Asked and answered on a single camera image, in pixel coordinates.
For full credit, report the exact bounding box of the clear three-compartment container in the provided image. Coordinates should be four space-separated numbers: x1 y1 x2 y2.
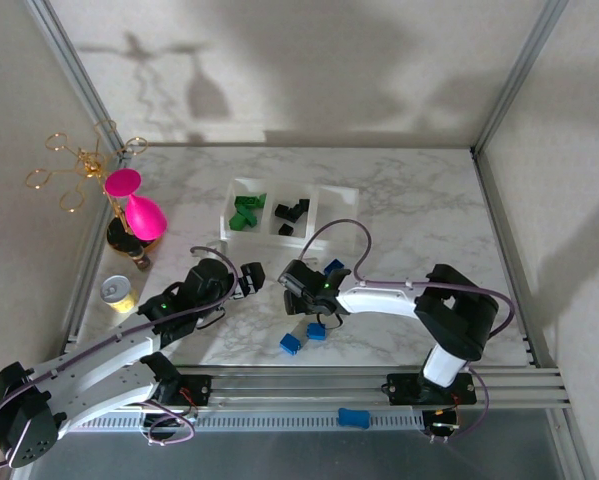
219 174 360 250

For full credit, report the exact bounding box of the yellow drink can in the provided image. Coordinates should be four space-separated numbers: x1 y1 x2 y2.
99 275 141 315

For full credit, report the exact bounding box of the small brown bottle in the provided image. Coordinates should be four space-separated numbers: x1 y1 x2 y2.
130 244 153 272

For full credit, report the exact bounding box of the pink plastic goblet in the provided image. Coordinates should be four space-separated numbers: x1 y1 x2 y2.
103 168 169 241

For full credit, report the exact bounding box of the black controller board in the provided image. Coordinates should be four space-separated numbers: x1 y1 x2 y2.
141 412 198 446
423 409 463 444

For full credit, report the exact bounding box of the blue bone-shaped toy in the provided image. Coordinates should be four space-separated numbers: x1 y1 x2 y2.
337 407 370 430

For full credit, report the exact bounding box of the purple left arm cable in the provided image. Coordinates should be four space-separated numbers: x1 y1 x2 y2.
0 244 240 469

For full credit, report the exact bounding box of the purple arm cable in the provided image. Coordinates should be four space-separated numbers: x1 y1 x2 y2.
298 219 515 444
0 244 240 469

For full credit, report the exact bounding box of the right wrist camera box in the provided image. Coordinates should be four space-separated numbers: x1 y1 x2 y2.
277 258 325 296

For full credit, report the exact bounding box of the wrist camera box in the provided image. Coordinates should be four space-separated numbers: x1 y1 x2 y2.
184 257 233 301
277 258 325 296

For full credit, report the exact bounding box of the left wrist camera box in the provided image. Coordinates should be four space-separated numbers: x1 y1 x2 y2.
184 257 233 301

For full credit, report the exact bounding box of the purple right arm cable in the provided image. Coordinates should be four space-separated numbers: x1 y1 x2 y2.
298 219 515 444

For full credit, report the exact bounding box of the aluminium mounting rail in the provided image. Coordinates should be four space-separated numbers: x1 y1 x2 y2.
58 367 573 409

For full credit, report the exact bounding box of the aluminium frame side bar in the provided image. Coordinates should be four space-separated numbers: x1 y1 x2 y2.
63 154 128 354
471 147 563 371

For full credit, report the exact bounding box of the grey slotted cable duct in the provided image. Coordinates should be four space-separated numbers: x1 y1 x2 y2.
68 409 425 432

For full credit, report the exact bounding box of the gold wire glass rack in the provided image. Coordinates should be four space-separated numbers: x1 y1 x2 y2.
25 118 163 257

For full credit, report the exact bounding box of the aluminium frame post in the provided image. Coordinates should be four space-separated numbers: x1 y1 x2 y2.
470 0 571 156
23 0 133 159

